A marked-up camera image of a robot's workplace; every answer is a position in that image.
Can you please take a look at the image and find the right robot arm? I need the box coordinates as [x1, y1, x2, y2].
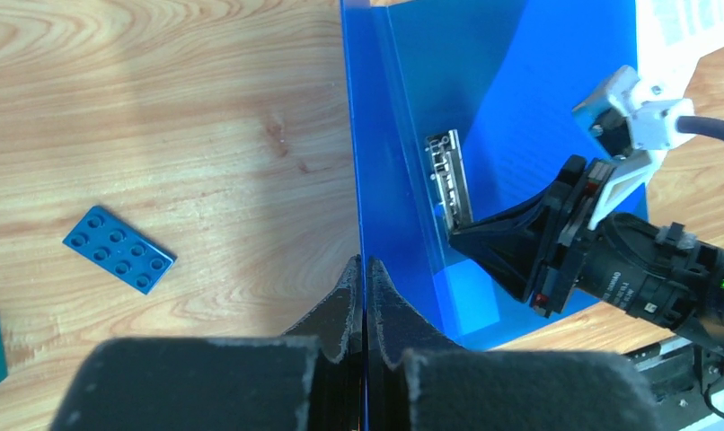
[448, 155, 724, 356]

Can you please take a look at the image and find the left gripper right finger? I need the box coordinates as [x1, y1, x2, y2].
[366, 258, 665, 430]

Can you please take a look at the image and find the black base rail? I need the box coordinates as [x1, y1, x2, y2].
[625, 337, 724, 430]

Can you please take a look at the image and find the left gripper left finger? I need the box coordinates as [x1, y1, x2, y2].
[51, 257, 362, 430]

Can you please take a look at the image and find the blue file folder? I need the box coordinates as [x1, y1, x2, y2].
[340, 0, 650, 431]

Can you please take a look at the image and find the printed paper sheet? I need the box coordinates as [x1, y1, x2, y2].
[635, 0, 724, 77]

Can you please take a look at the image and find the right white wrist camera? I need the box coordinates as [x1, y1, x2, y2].
[572, 66, 694, 230]

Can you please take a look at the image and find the blue toy brick plate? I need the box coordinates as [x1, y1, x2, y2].
[63, 206, 176, 295]

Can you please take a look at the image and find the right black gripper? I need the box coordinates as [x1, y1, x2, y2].
[448, 156, 614, 318]

